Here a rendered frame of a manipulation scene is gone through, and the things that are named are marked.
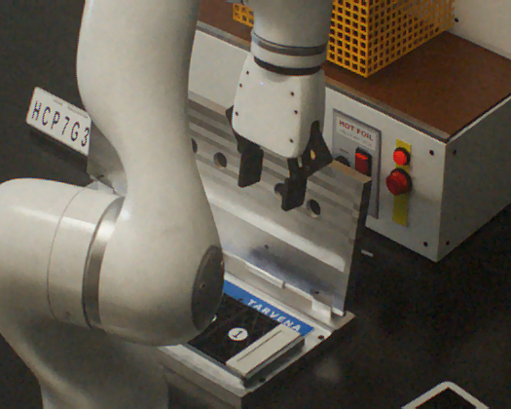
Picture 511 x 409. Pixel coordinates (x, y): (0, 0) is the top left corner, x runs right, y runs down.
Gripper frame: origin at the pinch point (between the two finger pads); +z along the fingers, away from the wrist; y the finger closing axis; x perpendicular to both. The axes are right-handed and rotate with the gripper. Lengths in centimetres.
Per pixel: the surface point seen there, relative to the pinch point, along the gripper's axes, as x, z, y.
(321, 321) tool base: 6.3, 18.2, 5.2
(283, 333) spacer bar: 0.8, 18.3, 4.1
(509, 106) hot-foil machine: 38.1, -3.3, 6.8
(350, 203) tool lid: 8.0, 2.6, 5.4
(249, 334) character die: -2.0, 18.8, 1.3
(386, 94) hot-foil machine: 25.7, -3.1, -4.5
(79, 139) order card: 11.6, 15.9, -45.1
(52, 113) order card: 12, 14, -52
